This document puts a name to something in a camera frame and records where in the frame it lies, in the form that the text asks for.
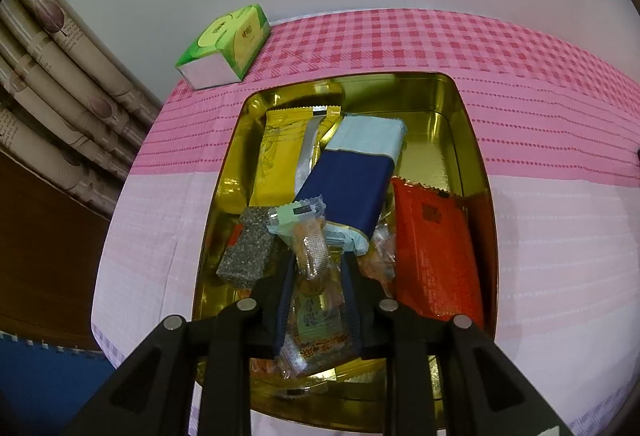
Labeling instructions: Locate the pale green snack packet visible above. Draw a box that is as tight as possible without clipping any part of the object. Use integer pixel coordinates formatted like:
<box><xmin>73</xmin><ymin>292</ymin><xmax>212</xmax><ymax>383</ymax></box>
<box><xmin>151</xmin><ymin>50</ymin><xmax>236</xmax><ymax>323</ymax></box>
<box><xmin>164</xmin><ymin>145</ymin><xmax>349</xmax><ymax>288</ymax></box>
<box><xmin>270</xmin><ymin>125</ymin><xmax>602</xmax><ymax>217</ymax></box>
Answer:
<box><xmin>266</xmin><ymin>197</ymin><xmax>327</xmax><ymax>237</ymax></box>

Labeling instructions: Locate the green tissue box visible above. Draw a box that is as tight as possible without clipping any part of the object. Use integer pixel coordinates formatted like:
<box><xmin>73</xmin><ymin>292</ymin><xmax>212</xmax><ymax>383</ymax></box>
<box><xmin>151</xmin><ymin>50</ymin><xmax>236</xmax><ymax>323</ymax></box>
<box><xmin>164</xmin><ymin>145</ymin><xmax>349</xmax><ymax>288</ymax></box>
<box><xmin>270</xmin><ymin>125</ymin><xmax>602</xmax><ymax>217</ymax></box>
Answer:
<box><xmin>175</xmin><ymin>4</ymin><xmax>272</xmax><ymax>91</ymax></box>

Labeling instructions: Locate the beige patterned curtain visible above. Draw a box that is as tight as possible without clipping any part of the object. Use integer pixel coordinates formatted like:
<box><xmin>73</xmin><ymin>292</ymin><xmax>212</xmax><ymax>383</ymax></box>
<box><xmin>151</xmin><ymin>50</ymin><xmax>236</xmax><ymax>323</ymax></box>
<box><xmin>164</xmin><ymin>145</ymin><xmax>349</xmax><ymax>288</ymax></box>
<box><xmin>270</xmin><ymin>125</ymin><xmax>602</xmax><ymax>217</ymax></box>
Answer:
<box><xmin>0</xmin><ymin>0</ymin><xmax>163</xmax><ymax>219</ymax></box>

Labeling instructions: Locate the blue floor mat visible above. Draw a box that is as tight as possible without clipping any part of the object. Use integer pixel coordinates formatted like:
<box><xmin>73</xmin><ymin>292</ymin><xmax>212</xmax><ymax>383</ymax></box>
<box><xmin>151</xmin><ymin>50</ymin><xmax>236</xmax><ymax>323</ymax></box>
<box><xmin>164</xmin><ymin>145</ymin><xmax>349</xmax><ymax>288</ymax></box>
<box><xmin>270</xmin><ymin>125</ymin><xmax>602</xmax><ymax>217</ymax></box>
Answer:
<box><xmin>0</xmin><ymin>328</ymin><xmax>118</xmax><ymax>436</ymax></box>

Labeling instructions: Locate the yellow snack packet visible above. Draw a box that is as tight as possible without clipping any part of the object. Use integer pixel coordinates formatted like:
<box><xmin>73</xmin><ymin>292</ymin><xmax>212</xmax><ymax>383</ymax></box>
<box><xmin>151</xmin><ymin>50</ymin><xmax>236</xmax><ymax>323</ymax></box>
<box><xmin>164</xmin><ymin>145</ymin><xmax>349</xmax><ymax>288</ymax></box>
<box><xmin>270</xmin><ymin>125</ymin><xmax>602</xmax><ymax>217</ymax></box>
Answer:
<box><xmin>248</xmin><ymin>106</ymin><xmax>326</xmax><ymax>209</ymax></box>
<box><xmin>311</xmin><ymin>104</ymin><xmax>346</xmax><ymax>151</ymax></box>

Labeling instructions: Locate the grey sesame bar packet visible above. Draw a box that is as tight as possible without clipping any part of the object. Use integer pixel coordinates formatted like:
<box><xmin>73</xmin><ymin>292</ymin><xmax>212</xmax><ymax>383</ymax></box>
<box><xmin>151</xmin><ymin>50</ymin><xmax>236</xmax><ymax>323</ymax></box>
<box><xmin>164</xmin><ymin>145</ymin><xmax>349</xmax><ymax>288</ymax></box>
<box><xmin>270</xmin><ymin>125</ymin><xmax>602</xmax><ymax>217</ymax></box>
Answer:
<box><xmin>216</xmin><ymin>207</ymin><xmax>281</xmax><ymax>289</ymax></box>

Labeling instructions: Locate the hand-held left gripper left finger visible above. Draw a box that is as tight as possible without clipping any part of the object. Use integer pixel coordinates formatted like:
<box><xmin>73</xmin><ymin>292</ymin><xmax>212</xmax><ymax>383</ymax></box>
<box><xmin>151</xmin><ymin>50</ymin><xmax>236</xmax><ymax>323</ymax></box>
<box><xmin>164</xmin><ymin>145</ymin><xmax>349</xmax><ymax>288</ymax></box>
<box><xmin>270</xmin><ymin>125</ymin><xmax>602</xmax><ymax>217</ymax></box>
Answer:
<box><xmin>60</xmin><ymin>256</ymin><xmax>296</xmax><ymax>436</ymax></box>

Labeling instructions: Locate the clear orange snack packet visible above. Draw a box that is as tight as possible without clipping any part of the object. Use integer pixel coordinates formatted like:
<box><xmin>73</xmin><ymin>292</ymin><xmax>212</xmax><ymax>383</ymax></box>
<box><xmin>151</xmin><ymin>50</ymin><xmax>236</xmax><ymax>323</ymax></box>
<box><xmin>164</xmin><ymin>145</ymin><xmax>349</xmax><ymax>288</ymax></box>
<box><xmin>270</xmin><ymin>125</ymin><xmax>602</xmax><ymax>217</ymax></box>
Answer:
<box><xmin>250</xmin><ymin>356</ymin><xmax>301</xmax><ymax>379</ymax></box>
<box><xmin>277</xmin><ymin>216</ymin><xmax>361</xmax><ymax>379</ymax></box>
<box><xmin>359</xmin><ymin>221</ymin><xmax>397</xmax><ymax>297</ymax></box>

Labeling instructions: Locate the brown wooden cabinet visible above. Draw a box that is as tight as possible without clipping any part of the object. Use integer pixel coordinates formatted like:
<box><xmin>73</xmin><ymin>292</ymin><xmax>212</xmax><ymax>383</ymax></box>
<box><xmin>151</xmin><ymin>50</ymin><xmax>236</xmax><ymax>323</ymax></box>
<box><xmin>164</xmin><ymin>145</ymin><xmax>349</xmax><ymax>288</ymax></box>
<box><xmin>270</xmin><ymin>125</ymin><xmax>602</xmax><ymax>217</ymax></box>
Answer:
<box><xmin>0</xmin><ymin>148</ymin><xmax>118</xmax><ymax>352</ymax></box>

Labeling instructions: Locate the pink checked tablecloth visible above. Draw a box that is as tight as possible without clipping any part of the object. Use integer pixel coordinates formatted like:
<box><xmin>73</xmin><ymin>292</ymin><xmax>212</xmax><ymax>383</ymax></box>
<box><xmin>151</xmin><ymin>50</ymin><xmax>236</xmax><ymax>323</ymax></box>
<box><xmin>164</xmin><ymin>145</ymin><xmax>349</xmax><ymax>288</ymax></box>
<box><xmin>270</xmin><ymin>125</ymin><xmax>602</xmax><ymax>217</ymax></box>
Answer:
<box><xmin>90</xmin><ymin>8</ymin><xmax>640</xmax><ymax>436</ymax></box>

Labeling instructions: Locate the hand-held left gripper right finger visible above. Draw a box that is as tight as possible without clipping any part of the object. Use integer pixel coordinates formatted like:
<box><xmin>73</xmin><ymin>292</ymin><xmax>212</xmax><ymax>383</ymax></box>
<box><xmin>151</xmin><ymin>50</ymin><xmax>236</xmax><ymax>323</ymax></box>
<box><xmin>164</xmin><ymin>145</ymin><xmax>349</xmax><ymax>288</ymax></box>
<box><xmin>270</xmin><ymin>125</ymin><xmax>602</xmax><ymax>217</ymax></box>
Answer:
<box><xmin>340</xmin><ymin>256</ymin><xmax>576</xmax><ymax>436</ymax></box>

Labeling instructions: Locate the dark red tin box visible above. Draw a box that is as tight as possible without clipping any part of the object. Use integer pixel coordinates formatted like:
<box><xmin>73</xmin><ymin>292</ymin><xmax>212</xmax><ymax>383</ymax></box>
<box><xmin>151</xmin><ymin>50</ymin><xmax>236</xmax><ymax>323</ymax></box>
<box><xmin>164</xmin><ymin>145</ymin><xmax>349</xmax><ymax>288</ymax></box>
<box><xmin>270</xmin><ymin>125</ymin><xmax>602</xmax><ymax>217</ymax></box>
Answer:
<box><xmin>191</xmin><ymin>72</ymin><xmax>498</xmax><ymax>434</ymax></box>

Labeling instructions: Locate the red snack packet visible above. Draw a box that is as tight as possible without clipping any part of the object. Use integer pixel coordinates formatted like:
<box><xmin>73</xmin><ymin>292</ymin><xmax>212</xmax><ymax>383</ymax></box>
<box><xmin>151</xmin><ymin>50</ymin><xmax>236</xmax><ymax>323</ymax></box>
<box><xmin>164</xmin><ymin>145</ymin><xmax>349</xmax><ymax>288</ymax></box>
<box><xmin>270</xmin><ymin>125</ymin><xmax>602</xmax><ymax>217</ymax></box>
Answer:
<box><xmin>390</xmin><ymin>177</ymin><xmax>486</xmax><ymax>321</ymax></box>

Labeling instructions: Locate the navy and teal packet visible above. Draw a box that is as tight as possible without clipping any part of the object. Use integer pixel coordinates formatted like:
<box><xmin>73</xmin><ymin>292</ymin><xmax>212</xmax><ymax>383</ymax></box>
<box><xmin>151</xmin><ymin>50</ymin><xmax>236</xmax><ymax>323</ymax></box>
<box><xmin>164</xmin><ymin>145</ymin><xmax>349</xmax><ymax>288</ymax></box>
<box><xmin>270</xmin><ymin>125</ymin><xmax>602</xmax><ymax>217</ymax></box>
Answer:
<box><xmin>292</xmin><ymin>113</ymin><xmax>408</xmax><ymax>254</ymax></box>

